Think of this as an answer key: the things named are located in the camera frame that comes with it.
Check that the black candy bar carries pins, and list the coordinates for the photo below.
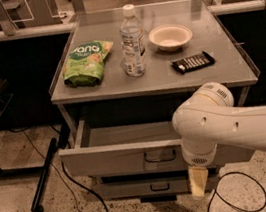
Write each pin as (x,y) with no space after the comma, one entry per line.
(194,62)

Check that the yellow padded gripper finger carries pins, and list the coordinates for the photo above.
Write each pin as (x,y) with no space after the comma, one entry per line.
(198,179)

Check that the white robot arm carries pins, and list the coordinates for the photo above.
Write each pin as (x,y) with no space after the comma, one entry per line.
(209,118)

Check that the grey drawer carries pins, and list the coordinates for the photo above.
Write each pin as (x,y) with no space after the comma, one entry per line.
(124,150)
(146,188)

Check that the grey bottom drawer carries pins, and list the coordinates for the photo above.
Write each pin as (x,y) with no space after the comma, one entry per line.
(146,188)

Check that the clear plastic water bottle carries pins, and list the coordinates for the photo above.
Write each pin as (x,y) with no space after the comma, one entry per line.
(132,42)

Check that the green chip bag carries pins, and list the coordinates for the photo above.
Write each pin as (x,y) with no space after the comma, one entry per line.
(85,63)

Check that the white paper bowl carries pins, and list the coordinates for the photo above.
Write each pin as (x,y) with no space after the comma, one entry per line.
(170,38)

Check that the grey top drawer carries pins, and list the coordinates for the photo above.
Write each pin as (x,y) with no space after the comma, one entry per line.
(124,150)

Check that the grey drawer cabinet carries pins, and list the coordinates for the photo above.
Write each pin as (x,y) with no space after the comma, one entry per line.
(121,100)

